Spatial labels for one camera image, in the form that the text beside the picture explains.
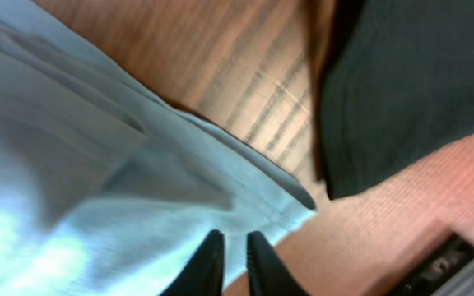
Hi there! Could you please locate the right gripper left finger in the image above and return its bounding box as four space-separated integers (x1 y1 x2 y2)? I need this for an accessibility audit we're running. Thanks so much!
160 230 225 296

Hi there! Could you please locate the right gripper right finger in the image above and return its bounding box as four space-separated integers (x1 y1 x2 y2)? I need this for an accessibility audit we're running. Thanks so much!
246 231 309 296

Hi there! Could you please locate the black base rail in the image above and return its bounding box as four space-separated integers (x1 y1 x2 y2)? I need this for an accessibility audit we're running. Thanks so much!
386 233 474 296

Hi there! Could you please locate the black crumpled garment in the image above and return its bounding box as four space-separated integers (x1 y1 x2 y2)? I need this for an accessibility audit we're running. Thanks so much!
319 0 474 199

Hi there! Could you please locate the light blue printed t-shirt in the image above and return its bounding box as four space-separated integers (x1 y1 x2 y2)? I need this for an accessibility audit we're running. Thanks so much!
0 1 315 295

